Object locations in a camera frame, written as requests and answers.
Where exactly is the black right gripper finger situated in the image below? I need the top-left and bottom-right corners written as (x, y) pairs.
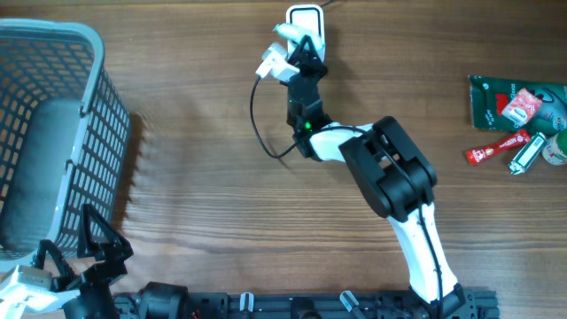
top-left (287, 46), bottom-right (305, 65)
top-left (302, 35), bottom-right (326, 63)

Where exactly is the red candy bar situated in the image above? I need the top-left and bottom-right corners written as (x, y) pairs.
top-left (465, 128), bottom-right (532, 166)

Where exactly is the teal tissue packet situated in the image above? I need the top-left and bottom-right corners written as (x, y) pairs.
top-left (273, 23), bottom-right (325, 51)

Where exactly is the black right camera cable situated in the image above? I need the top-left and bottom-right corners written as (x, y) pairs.
top-left (249, 75), bottom-right (445, 311)

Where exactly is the grey plastic shopping basket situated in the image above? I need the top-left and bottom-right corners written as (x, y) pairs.
top-left (1, 19), bottom-right (131, 271)

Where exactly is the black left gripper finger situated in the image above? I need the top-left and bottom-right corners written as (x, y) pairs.
top-left (31, 238), bottom-right (74, 289)
top-left (77, 204), bottom-right (133, 261)

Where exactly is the red white small packet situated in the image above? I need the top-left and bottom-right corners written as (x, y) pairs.
top-left (502, 88), bottom-right (543, 127)

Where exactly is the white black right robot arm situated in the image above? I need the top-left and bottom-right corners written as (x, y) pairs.
top-left (285, 35), bottom-right (464, 318)

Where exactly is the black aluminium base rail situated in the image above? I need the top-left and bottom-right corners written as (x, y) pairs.
top-left (114, 289), bottom-right (501, 319)

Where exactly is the white barcode scanner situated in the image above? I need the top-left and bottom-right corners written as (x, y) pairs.
top-left (285, 4), bottom-right (326, 61)

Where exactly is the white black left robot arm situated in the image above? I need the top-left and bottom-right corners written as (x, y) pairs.
top-left (31, 204), bottom-right (189, 318)

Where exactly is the green 3M gloves package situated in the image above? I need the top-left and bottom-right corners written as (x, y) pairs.
top-left (469, 75), bottom-right (566, 136)

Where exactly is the green lid jar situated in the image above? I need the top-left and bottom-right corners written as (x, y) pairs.
top-left (541, 129), bottom-right (567, 166)

